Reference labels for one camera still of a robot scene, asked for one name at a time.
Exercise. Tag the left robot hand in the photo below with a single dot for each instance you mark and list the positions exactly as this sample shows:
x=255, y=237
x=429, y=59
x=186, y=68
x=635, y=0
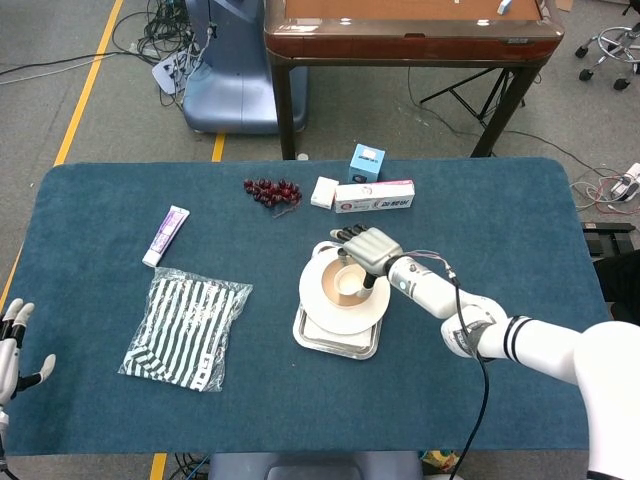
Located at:
x=7, y=355

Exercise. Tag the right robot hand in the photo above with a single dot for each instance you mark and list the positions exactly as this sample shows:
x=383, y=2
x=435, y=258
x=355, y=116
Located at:
x=372, y=247

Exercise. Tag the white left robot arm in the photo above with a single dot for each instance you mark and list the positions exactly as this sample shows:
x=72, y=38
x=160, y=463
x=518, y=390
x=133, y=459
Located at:
x=2, y=425

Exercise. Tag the white pink toothpaste box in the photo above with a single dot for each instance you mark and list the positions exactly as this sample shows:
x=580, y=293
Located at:
x=375, y=200

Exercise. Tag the beige bowl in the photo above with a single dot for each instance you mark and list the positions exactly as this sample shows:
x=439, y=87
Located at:
x=330, y=293

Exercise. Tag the small white soap box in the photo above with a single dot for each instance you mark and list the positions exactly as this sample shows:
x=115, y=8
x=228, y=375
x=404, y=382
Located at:
x=322, y=192

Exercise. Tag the light blue carton box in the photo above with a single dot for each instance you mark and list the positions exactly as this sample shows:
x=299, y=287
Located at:
x=365, y=165

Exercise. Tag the white round plate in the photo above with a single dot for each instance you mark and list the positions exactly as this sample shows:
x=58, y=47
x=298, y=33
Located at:
x=325, y=320

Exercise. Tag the shiny metal tray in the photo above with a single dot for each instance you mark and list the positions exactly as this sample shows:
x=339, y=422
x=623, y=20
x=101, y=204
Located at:
x=340, y=353

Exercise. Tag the red grape bunch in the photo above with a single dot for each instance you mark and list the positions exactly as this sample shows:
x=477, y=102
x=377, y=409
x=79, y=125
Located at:
x=270, y=192

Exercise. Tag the blue table cloth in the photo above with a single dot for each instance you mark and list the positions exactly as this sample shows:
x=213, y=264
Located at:
x=300, y=410

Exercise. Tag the striped cloth in plastic bag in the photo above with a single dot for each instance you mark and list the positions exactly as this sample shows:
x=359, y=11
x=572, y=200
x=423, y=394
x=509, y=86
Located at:
x=185, y=325

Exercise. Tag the purple white toothpaste tube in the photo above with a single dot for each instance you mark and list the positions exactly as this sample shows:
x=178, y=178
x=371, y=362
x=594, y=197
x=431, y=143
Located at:
x=165, y=235

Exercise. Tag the brown mahjong table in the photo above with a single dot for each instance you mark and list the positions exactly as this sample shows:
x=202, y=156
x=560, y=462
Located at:
x=400, y=45

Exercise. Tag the blue grey machine base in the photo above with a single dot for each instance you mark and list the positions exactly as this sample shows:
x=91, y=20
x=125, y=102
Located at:
x=235, y=90

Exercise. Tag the blue grey robot body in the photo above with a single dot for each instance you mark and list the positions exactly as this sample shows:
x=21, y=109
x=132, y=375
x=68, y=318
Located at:
x=310, y=467

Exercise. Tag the black foot pedal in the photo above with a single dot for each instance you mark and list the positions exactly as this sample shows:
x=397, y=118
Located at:
x=610, y=240

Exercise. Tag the white power strip with plugs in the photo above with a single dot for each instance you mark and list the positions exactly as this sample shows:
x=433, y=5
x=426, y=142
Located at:
x=625, y=185

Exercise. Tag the white floor power strip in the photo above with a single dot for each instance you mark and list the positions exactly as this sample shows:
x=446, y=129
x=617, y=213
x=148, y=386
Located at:
x=165, y=75

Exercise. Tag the single blue white mahjong tile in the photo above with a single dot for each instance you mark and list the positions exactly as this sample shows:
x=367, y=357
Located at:
x=504, y=5

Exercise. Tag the chrome rolling stool base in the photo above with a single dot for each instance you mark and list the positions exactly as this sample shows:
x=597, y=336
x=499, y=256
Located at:
x=607, y=50

